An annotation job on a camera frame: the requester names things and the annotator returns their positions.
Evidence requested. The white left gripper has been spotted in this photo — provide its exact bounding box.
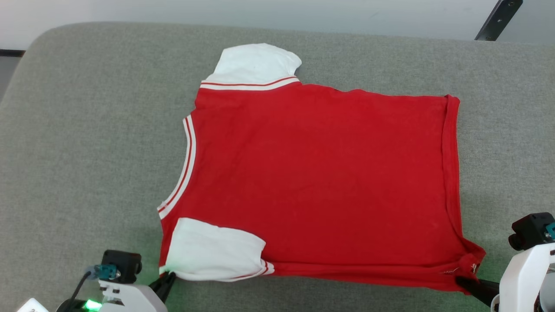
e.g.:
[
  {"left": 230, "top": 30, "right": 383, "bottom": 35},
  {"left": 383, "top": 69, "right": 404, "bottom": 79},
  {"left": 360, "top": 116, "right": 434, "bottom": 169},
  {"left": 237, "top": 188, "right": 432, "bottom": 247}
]
[{"left": 56, "top": 271, "right": 177, "bottom": 312}]

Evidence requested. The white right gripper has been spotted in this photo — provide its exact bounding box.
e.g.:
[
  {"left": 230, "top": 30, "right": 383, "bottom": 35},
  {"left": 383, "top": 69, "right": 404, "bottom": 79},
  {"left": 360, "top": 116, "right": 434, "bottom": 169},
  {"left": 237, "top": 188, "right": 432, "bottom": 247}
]
[{"left": 455, "top": 242, "right": 555, "bottom": 312}]

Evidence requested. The red and white jersey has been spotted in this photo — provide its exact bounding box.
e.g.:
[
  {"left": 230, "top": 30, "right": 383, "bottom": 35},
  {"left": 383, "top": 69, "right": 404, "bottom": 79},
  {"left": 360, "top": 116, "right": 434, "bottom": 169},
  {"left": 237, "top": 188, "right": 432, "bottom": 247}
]
[{"left": 157, "top": 42, "right": 487, "bottom": 296}]

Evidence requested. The white paper label tag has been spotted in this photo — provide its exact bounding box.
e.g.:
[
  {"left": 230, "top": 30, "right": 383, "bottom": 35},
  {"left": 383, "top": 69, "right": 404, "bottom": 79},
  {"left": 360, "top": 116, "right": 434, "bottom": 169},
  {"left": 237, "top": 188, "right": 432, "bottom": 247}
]
[{"left": 16, "top": 298, "right": 49, "bottom": 312}]

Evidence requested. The teal left camera connector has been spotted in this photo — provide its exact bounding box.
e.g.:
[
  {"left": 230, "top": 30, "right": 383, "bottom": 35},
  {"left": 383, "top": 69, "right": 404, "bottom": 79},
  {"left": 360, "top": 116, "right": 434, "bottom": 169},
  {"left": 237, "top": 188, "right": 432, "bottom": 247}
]
[{"left": 86, "top": 263, "right": 121, "bottom": 282}]

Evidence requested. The black wall bracket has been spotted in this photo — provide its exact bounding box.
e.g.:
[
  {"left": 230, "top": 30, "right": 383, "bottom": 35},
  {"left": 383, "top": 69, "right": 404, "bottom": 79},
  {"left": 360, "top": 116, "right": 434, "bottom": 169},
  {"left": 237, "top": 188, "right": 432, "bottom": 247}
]
[{"left": 474, "top": 0, "right": 524, "bottom": 42}]

